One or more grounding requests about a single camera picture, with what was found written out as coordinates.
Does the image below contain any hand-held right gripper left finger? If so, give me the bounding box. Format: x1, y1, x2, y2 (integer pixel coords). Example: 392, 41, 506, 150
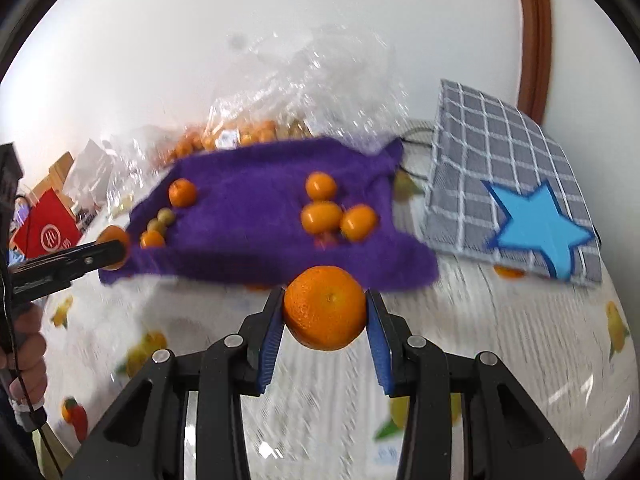
62, 286, 287, 480

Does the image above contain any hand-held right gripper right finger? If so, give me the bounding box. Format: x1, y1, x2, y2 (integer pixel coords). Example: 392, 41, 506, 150
365, 289, 586, 480

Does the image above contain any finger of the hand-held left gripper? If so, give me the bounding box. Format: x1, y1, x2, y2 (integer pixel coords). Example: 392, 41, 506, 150
10, 240, 130, 306

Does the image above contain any oval orange kumquat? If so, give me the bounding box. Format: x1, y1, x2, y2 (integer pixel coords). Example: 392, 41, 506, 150
300, 201, 344, 235

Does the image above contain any purple towel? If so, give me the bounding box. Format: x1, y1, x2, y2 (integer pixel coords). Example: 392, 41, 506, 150
97, 136, 441, 293

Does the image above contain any person's left hand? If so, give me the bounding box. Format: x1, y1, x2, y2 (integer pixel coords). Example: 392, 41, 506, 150
0, 302, 49, 411

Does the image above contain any red paper bag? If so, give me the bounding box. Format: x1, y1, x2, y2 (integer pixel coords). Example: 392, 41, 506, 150
11, 187, 84, 262

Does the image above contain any white lace fruit-print tablecloth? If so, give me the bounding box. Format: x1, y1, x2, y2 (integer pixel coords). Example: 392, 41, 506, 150
37, 119, 637, 480

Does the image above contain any white plastic bag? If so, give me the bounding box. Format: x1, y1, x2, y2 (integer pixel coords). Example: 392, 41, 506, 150
62, 138, 114, 197

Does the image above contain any yellowish citrus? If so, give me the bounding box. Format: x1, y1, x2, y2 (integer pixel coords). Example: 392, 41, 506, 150
394, 172, 427, 202

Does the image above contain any pile of bagged oranges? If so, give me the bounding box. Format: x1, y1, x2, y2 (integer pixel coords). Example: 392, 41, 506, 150
167, 119, 312, 167

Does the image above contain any grey checked bag blue star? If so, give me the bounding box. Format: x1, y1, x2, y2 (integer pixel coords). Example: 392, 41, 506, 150
424, 78, 604, 289

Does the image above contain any clear plastic bag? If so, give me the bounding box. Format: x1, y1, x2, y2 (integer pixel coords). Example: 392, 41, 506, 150
106, 24, 412, 211

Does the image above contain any black cable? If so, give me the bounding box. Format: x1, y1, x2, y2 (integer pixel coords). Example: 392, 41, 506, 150
397, 126, 437, 182

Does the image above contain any brown wooden door frame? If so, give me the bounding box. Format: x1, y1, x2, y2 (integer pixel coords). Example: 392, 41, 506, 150
514, 0, 554, 124

